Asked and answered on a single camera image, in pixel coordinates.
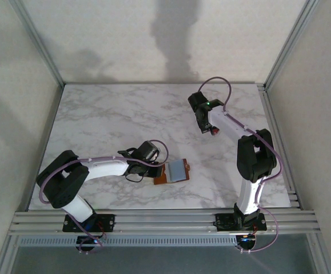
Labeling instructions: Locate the brown leather card holder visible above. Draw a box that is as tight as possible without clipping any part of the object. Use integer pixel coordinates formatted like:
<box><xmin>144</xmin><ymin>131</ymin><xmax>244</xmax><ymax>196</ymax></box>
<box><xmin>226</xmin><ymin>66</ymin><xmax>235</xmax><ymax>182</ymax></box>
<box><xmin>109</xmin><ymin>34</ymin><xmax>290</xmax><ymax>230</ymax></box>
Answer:
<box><xmin>153</xmin><ymin>158</ymin><xmax>191</xmax><ymax>186</ymax></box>

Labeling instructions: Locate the black base electronics module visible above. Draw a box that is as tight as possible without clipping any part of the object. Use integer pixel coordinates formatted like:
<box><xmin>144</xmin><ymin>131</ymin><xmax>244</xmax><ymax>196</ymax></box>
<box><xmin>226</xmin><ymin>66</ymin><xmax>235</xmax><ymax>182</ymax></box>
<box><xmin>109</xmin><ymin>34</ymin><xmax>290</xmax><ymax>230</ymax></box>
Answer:
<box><xmin>76</xmin><ymin>235</ymin><xmax>102</xmax><ymax>252</ymax></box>
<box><xmin>237</xmin><ymin>233</ymin><xmax>257</xmax><ymax>252</ymax></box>

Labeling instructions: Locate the thin black left gripper cable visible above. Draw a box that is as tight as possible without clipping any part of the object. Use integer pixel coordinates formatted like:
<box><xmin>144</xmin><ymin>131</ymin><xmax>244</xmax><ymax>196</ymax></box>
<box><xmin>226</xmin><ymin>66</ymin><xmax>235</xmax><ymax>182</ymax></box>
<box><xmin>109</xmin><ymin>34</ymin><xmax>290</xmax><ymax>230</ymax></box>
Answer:
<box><xmin>124</xmin><ymin>172</ymin><xmax>145</xmax><ymax>184</ymax></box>

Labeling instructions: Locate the aluminium mounting rail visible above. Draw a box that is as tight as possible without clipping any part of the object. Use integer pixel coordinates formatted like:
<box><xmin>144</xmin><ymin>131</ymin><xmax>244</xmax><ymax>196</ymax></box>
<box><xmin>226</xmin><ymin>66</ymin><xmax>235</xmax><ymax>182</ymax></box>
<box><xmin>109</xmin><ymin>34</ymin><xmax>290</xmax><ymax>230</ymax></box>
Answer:
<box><xmin>7</xmin><ymin>209</ymin><xmax>322</xmax><ymax>237</ymax></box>

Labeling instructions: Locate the aluminium side rail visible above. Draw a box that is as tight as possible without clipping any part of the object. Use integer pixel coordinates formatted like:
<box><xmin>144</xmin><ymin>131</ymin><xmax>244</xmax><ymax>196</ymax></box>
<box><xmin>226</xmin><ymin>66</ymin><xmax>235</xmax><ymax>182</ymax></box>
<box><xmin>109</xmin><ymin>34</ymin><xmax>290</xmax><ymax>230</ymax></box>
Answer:
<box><xmin>257</xmin><ymin>84</ymin><xmax>301</xmax><ymax>209</ymax></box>
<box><xmin>25</xmin><ymin>84</ymin><xmax>66</xmax><ymax>212</ymax></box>

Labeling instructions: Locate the grey slotted cable duct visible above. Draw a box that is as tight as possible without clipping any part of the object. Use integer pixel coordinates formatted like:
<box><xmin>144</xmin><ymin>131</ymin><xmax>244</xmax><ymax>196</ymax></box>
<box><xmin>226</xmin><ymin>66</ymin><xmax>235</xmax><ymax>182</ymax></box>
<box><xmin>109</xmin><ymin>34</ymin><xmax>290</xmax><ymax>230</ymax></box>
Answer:
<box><xmin>18</xmin><ymin>235</ymin><xmax>238</xmax><ymax>248</ymax></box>

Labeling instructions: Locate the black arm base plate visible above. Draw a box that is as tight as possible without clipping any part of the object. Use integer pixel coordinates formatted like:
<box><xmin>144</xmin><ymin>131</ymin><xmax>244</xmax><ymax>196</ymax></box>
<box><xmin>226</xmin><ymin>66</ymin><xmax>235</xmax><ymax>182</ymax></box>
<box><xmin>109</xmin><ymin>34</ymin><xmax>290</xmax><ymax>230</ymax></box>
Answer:
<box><xmin>214</xmin><ymin>213</ymin><xmax>266</xmax><ymax>232</ymax></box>
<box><xmin>62</xmin><ymin>213</ymin><xmax>116</xmax><ymax>233</ymax></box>

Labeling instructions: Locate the aluminium frame post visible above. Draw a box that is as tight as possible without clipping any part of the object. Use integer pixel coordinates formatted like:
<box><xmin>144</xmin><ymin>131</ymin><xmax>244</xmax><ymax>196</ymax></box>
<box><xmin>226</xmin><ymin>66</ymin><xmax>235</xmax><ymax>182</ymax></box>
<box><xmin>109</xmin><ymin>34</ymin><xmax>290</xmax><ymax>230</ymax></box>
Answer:
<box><xmin>306</xmin><ymin>233</ymin><xmax>331</xmax><ymax>274</ymax></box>
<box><xmin>264</xmin><ymin>0</ymin><xmax>318</xmax><ymax>88</ymax></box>
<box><xmin>9</xmin><ymin>0</ymin><xmax>66</xmax><ymax>88</ymax></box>
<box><xmin>0</xmin><ymin>233</ymin><xmax>22</xmax><ymax>274</ymax></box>

